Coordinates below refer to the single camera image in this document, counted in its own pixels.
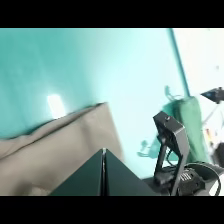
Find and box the green garment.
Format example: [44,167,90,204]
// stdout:
[162,95,212,165]

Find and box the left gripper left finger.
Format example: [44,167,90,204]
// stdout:
[49,148,105,197]

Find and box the brown shirt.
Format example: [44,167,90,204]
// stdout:
[0,102,127,197]

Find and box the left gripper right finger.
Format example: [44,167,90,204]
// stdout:
[104,148,158,197]

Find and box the black cable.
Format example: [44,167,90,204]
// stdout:
[183,161,224,197]

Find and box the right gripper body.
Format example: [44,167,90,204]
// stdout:
[143,166,207,197]

